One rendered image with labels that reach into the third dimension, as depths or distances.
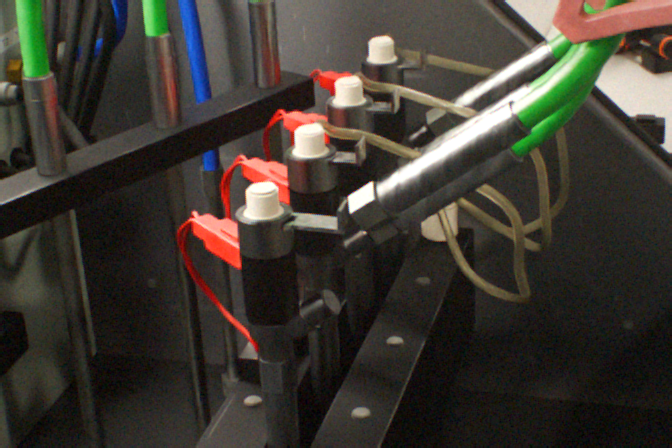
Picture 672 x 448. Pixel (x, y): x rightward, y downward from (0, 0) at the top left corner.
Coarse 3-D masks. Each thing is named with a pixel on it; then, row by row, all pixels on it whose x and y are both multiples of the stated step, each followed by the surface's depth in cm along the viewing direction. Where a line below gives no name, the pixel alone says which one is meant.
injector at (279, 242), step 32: (256, 224) 64; (256, 256) 65; (288, 256) 65; (256, 288) 66; (288, 288) 66; (256, 320) 66; (288, 320) 67; (320, 320) 66; (288, 352) 68; (288, 384) 69; (288, 416) 69
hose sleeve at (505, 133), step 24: (480, 120) 60; (504, 120) 59; (456, 144) 60; (480, 144) 59; (504, 144) 59; (408, 168) 61; (432, 168) 61; (456, 168) 60; (384, 192) 62; (408, 192) 61; (432, 192) 62
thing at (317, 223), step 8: (296, 216) 65; (304, 216) 65; (312, 216) 65; (320, 216) 65; (328, 216) 65; (288, 224) 64; (296, 224) 64; (304, 224) 64; (312, 224) 64; (320, 224) 64; (328, 224) 64; (328, 232) 64; (336, 232) 64
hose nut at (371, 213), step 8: (368, 184) 63; (360, 192) 63; (368, 192) 63; (352, 200) 63; (360, 200) 63; (368, 200) 62; (376, 200) 62; (352, 208) 63; (360, 208) 62; (368, 208) 62; (376, 208) 62; (352, 216) 63; (360, 216) 63; (368, 216) 63; (376, 216) 62; (384, 216) 62; (392, 216) 63; (360, 224) 63; (368, 224) 63; (376, 224) 63; (384, 224) 63
